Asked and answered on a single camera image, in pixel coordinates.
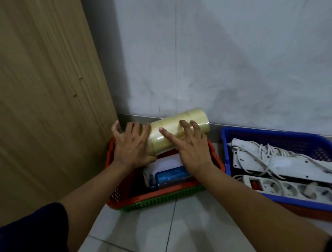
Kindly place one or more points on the blue-edged white device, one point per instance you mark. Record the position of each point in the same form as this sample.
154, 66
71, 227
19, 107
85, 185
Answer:
171, 177

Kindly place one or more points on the white squeeze bottle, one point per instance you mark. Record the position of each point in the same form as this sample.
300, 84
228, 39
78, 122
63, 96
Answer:
164, 164

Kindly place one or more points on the orange plastic basket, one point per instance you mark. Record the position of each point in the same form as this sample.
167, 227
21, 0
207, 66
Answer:
155, 193
306, 211

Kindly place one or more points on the person's right forearm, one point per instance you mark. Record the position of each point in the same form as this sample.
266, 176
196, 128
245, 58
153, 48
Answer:
256, 215

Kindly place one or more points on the yellowish clear tape roll stack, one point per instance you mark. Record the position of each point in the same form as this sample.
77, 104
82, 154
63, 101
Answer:
171, 129

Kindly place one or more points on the blue plastic basket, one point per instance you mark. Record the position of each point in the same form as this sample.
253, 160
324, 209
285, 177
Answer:
272, 135

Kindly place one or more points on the wooden cabinet side panel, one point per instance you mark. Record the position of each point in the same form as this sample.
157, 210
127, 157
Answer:
46, 103

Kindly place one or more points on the white power strip red switch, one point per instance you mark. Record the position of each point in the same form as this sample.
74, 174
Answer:
285, 188

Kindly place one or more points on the person's left hand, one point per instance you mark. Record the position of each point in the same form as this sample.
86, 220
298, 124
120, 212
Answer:
132, 150

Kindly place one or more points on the green plastic basket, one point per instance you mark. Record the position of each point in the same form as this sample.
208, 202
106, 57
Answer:
163, 198

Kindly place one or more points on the person's left forearm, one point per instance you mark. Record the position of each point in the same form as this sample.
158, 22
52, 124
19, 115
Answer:
96, 200

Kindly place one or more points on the person's right hand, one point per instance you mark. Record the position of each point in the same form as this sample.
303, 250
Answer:
194, 153

